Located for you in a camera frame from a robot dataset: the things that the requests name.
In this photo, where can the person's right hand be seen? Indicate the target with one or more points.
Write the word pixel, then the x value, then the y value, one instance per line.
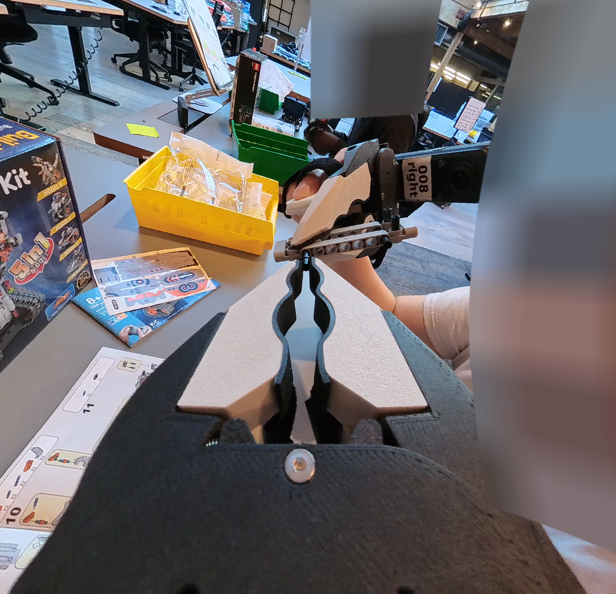
pixel 308 182

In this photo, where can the pile of clear plastic bags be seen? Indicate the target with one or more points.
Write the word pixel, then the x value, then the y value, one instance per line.
pixel 211 180

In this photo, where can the blue robot kit box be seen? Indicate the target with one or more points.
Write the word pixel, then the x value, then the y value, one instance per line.
pixel 33 247

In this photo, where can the open instruction booklet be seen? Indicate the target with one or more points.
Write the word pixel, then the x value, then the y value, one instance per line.
pixel 53 440

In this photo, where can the blue cover booklet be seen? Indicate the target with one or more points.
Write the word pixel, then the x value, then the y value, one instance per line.
pixel 125 327

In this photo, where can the black product box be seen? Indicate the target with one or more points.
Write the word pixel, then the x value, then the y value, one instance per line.
pixel 245 88

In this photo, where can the sticker sheet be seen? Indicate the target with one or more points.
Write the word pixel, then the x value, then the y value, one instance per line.
pixel 149 286

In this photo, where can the tilted instruction board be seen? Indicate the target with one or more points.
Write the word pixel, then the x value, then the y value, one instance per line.
pixel 204 40

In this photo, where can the yellow sticky note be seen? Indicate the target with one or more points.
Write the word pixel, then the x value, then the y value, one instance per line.
pixel 142 129

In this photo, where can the wood-edged neighbouring desk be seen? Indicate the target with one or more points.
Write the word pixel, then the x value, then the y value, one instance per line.
pixel 144 141

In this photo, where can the person's right forearm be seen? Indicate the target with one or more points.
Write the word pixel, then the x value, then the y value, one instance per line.
pixel 375 281

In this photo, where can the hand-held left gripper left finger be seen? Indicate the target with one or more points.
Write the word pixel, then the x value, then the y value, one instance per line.
pixel 236 363

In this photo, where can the yellow bag bin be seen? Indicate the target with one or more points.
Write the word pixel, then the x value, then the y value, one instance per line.
pixel 202 223

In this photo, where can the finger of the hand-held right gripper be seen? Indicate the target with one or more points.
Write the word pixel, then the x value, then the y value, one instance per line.
pixel 351 253
pixel 332 204

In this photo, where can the black connector pin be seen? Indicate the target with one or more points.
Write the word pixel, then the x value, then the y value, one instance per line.
pixel 306 262

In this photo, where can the small green box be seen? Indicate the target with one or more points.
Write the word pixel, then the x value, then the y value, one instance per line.
pixel 269 100

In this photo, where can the green bin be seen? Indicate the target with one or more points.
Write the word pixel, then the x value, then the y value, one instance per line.
pixel 269 146

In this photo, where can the light grey holed beam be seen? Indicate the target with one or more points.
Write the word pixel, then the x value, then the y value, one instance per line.
pixel 344 245

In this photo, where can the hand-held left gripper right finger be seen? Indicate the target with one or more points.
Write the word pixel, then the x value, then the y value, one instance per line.
pixel 370 363

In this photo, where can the empty office desk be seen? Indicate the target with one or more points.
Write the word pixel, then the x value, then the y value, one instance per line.
pixel 57 2

